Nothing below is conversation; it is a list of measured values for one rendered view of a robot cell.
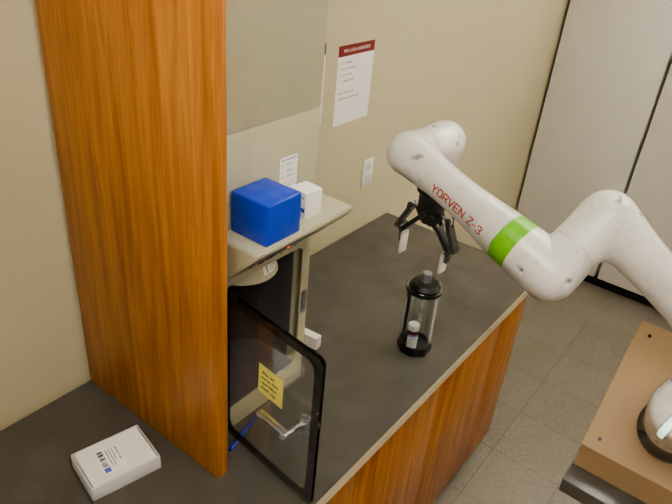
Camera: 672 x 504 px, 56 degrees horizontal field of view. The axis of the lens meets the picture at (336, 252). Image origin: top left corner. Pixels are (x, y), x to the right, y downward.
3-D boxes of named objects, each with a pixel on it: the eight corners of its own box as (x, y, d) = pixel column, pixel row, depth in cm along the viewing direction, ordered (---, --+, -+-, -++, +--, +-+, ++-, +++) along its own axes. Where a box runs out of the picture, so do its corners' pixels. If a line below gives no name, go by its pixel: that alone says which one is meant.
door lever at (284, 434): (274, 406, 131) (274, 397, 130) (305, 432, 126) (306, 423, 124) (254, 419, 128) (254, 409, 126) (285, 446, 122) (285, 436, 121)
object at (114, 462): (72, 466, 144) (69, 454, 142) (138, 435, 153) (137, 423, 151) (93, 502, 136) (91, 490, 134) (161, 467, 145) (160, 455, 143)
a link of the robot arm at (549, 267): (593, 278, 134) (599, 259, 123) (550, 320, 134) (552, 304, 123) (528, 225, 142) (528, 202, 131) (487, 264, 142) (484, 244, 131)
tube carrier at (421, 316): (389, 344, 190) (399, 285, 179) (408, 328, 198) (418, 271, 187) (420, 360, 185) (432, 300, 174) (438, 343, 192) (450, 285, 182)
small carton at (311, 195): (288, 211, 138) (289, 186, 135) (304, 205, 141) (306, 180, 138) (304, 219, 135) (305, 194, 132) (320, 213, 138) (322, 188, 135)
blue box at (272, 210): (230, 230, 128) (230, 190, 123) (264, 215, 135) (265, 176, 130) (266, 248, 123) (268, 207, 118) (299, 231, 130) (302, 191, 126)
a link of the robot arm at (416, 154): (509, 245, 144) (532, 209, 136) (479, 261, 137) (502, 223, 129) (402, 153, 159) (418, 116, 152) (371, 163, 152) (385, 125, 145)
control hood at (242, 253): (213, 278, 130) (213, 236, 125) (312, 227, 153) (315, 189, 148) (254, 300, 125) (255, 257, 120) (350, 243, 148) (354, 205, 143)
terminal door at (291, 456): (225, 425, 152) (224, 286, 132) (312, 505, 134) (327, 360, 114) (222, 426, 151) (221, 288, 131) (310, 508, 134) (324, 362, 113)
